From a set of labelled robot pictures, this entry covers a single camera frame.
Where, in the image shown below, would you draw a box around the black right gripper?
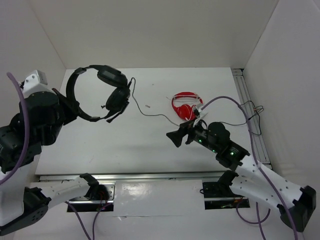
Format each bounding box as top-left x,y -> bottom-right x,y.
165,116 -> 219,153

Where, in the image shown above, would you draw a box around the black headset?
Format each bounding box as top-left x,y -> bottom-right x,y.
65,64 -> 131,123

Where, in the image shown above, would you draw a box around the thin black headset cable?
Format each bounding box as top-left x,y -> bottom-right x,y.
129,77 -> 264,136

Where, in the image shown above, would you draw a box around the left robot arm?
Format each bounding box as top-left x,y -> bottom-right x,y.
0,88 -> 110,236

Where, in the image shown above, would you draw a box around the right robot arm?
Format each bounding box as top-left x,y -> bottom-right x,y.
166,121 -> 316,233

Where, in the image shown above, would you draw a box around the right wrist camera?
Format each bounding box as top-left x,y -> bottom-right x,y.
192,104 -> 208,127

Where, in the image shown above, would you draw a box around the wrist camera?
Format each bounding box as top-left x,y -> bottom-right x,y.
192,104 -> 208,127
20,70 -> 49,98

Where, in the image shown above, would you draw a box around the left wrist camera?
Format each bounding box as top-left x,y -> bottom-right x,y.
20,70 -> 49,98

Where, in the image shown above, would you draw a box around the aluminium front table rail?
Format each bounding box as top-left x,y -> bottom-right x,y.
39,171 -> 224,182

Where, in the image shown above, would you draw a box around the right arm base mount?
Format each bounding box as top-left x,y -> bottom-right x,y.
199,182 -> 250,210

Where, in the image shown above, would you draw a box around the aluminium right side rail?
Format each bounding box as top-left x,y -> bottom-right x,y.
231,68 -> 271,166

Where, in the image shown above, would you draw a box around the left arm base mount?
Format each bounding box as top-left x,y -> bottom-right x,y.
69,183 -> 116,213

